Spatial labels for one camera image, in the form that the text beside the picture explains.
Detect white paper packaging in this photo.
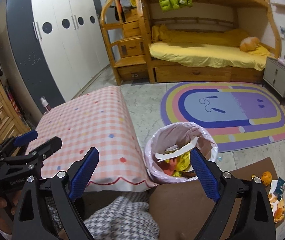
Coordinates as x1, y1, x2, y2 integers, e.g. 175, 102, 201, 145
155, 137, 199, 162

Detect spray bottle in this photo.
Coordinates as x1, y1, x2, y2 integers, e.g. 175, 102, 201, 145
40, 97, 51, 112

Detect orange peels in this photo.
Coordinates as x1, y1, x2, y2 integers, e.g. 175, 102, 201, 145
251, 171, 285, 224

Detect houndstooth cloth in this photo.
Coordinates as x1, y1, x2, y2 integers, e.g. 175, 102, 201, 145
84, 192, 160, 239

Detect pink checkered tablecloth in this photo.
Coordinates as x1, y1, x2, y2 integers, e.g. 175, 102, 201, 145
26, 86, 156, 192

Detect rainbow oval rug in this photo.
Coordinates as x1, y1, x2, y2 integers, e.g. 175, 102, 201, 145
160, 82, 285, 152

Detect white wardrobe with portholes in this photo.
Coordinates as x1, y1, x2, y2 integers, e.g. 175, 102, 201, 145
6, 0, 109, 107

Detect grey nightstand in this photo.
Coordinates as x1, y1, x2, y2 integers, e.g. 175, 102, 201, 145
263, 57, 285, 102

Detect yellow bed sheet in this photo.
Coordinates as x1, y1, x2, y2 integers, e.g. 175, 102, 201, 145
149, 24, 271, 71

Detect orange plush pillow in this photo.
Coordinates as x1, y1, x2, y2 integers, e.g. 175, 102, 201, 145
239, 37, 260, 52

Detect wooden stair drawers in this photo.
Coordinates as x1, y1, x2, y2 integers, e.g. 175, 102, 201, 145
100, 0, 149, 85

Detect wooden bunk bed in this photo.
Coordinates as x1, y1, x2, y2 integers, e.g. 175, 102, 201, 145
136, 0, 281, 83

